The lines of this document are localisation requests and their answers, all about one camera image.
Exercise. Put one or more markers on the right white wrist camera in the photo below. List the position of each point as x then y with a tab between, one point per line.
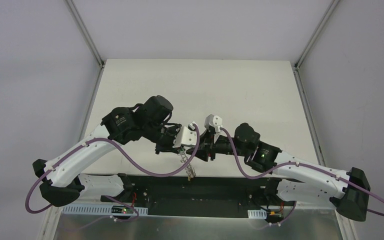
215	122

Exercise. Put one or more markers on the aluminium frame post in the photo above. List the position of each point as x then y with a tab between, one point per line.
297	68
98	59

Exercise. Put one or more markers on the large metal keyring with rings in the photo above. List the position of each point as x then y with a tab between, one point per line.
188	168

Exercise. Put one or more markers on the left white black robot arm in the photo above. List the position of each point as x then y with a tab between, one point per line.
62	178

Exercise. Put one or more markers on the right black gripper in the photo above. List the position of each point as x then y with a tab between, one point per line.
208	148

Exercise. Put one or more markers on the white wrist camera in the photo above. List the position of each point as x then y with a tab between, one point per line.
215	122
186	136

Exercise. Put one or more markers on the right aluminium frame post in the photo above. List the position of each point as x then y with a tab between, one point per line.
297	68

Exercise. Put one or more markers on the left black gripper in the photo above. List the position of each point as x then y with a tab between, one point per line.
171	140

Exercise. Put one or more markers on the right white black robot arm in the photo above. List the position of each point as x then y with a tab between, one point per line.
296	180

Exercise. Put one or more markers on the left circuit board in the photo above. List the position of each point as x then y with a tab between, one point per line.
121	210

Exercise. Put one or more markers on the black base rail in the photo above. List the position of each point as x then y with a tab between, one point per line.
218	197

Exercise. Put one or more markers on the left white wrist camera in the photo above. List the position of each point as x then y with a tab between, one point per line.
186	136

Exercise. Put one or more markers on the left aluminium frame post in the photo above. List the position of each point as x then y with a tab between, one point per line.
98	59

